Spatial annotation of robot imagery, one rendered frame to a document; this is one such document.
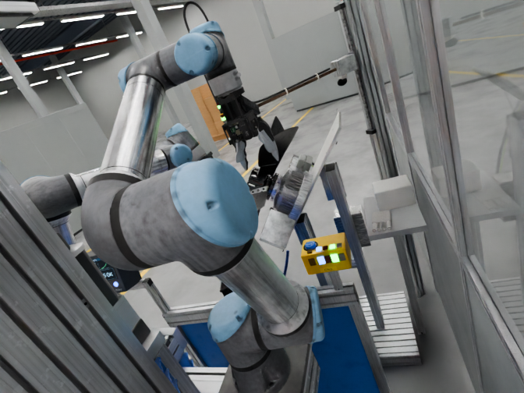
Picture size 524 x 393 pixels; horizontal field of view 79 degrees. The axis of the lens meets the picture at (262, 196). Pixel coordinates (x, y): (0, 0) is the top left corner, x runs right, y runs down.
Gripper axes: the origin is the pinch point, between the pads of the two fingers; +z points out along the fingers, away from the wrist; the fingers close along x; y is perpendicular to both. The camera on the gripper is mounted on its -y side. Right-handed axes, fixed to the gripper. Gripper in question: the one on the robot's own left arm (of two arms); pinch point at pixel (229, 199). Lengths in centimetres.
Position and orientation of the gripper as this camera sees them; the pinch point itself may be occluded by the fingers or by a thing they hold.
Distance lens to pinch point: 129.5
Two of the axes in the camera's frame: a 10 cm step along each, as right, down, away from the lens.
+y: 7.5, -4.7, -4.6
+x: 2.1, -4.9, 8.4
